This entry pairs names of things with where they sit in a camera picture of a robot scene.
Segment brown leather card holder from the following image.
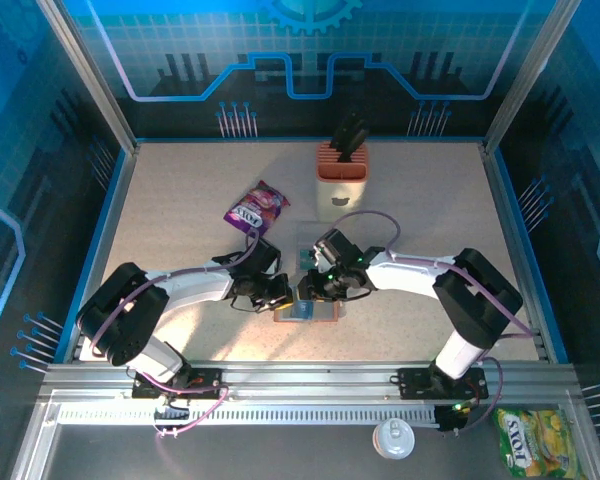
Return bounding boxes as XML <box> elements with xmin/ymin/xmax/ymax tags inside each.
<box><xmin>273</xmin><ymin>298</ymin><xmax>341</xmax><ymax>325</ymax></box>

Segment purple candy bag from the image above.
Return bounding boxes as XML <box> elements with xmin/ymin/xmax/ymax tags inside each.
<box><xmin>223</xmin><ymin>179</ymin><xmax>291</xmax><ymax>242</ymax></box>

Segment cream and orange knife block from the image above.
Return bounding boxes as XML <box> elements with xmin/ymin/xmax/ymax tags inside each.
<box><xmin>314</xmin><ymin>141</ymin><xmax>370</xmax><ymax>221</ymax></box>

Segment white tin can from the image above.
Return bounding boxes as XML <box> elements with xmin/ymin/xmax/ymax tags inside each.
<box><xmin>372</xmin><ymin>418</ymin><xmax>416</xmax><ymax>460</ymax></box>

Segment black controller box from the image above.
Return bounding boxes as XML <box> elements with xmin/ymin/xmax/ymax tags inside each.
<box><xmin>435</xmin><ymin>402</ymin><xmax>475</xmax><ymax>435</ymax></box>

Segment green and yellow candy bag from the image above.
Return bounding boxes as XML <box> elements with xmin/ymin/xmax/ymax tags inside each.
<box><xmin>493</xmin><ymin>407</ymin><xmax>589</xmax><ymax>480</ymax></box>

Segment aluminium frame cross rail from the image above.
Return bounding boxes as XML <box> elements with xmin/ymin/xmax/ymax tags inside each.
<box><xmin>37</xmin><ymin>360</ymin><xmax>581</xmax><ymax>402</ymax></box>

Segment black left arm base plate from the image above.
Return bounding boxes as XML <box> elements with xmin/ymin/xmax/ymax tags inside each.
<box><xmin>131</xmin><ymin>366</ymin><xmax>230</xmax><ymax>401</ymax></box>

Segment white slotted cable duct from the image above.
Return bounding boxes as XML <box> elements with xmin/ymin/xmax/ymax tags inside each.
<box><xmin>54</xmin><ymin>403</ymin><xmax>439</xmax><ymax>427</ymax></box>

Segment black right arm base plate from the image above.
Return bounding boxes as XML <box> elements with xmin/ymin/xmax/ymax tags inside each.
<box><xmin>397</xmin><ymin>367</ymin><xmax>490</xmax><ymax>401</ymax></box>

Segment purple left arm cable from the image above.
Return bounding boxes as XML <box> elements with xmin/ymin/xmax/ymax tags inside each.
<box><xmin>87</xmin><ymin>229</ymin><xmax>261</xmax><ymax>440</ymax></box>

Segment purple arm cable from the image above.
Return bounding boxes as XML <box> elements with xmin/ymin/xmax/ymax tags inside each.
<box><xmin>329</xmin><ymin>209</ymin><xmax>536</xmax><ymax>432</ymax></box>
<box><xmin>87</xmin><ymin>229</ymin><xmax>261</xmax><ymax>440</ymax></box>

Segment black-handled knife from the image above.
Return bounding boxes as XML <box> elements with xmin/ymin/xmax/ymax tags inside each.
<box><xmin>337</xmin><ymin>127</ymin><xmax>371</xmax><ymax>165</ymax></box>
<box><xmin>329</xmin><ymin>107</ymin><xmax>365</xmax><ymax>151</ymax></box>

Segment aluminium table edge rail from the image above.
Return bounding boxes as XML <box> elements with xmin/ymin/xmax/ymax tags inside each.
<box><xmin>479</xmin><ymin>141</ymin><xmax>554</xmax><ymax>364</ymax></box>
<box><xmin>54</xmin><ymin>144</ymin><xmax>142</xmax><ymax>364</ymax></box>

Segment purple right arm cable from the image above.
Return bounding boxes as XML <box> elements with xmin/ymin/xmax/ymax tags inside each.
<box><xmin>329</xmin><ymin>209</ymin><xmax>536</xmax><ymax>432</ymax></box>

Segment aluminium frame post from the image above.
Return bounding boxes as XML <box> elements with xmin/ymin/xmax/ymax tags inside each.
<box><xmin>481</xmin><ymin>0</ymin><xmax>584</xmax><ymax>156</ymax></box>
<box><xmin>34</xmin><ymin>0</ymin><xmax>142</xmax><ymax>156</ymax></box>

